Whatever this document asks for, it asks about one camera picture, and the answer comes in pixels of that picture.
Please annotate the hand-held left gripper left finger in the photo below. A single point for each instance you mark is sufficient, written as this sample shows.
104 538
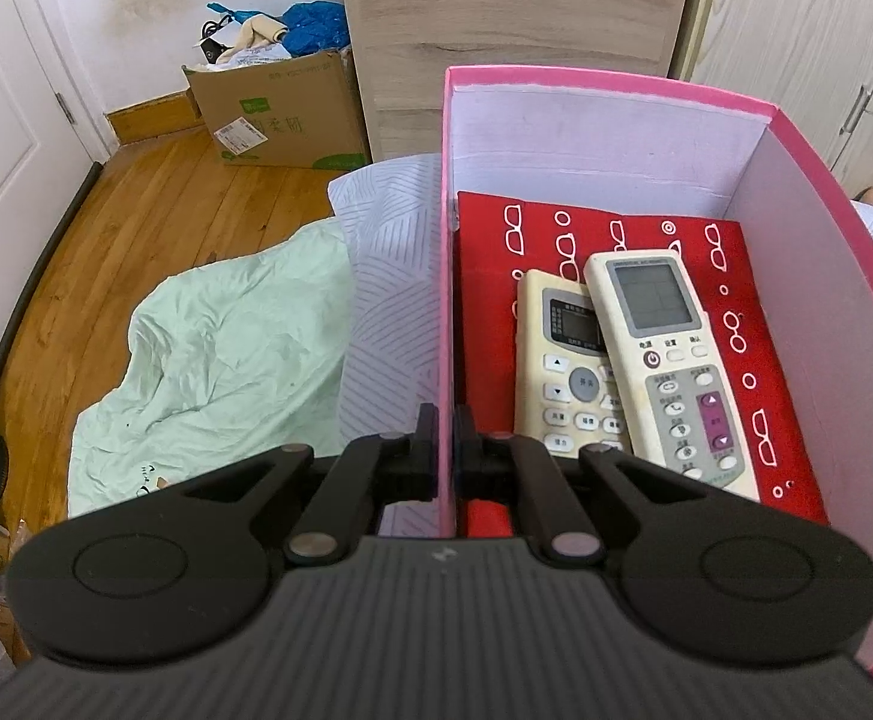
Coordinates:
425 457

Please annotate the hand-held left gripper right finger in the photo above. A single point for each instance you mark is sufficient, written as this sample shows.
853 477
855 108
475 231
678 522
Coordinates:
474 457

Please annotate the cream remote with round button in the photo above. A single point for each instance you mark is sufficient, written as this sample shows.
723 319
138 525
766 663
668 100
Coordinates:
556 360

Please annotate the cream remote with purple buttons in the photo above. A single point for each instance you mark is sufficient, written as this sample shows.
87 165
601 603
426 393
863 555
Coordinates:
669 360

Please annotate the pink cardboard box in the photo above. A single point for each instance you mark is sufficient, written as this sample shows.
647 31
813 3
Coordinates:
841 360

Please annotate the pale green sheet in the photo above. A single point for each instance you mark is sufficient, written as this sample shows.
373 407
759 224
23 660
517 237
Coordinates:
219 360

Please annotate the red patterned flat packet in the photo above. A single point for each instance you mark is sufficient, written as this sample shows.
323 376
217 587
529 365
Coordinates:
744 277

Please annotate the brown cardboard box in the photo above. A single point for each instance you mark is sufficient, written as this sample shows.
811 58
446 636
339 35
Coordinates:
294 112

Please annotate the black door draft stopper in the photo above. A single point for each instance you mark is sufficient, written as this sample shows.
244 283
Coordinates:
39 262

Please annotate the wooden shelf cabinet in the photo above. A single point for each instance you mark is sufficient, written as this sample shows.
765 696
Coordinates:
511 22

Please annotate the blue plastic bag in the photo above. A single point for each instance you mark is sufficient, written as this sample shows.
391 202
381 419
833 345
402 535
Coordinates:
316 26

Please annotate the beige plush toy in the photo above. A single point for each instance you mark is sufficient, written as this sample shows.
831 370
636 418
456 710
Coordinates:
256 34

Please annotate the light wooden wardrobe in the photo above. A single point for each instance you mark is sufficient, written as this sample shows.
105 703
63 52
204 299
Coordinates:
804 37

